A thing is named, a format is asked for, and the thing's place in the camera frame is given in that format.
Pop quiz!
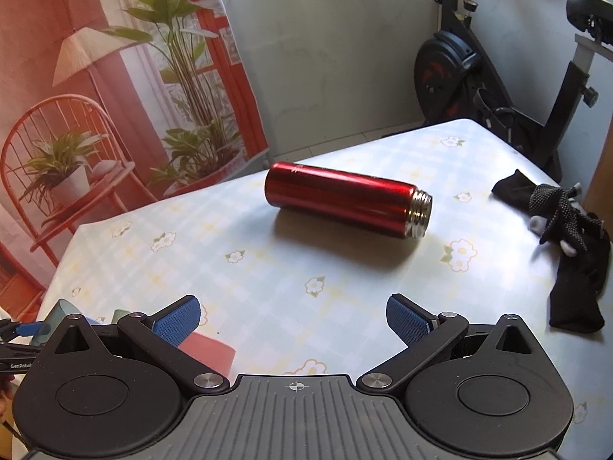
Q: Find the dark green cup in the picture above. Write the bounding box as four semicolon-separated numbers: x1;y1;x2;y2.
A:
29;299;81;347

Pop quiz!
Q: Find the black dotted work glove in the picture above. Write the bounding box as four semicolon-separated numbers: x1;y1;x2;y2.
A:
528;184;605;256

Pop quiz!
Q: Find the black sock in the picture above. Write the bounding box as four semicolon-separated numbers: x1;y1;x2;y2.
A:
550;234;611;334
492;169;537;213

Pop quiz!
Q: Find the printed red backdrop curtain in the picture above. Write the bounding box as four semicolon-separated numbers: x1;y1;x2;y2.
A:
1;0;268;321

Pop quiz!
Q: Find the black exercise bike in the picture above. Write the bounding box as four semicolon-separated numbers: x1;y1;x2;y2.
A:
415;0;612;183

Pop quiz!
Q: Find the floral checked tablecloth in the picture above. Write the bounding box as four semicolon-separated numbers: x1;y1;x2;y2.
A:
41;120;612;459

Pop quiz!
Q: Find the pink cup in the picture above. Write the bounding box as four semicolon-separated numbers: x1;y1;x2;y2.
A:
179;332;236;377

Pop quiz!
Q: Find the red metal thermos cup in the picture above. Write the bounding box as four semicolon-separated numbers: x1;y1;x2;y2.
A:
264;162;432;239

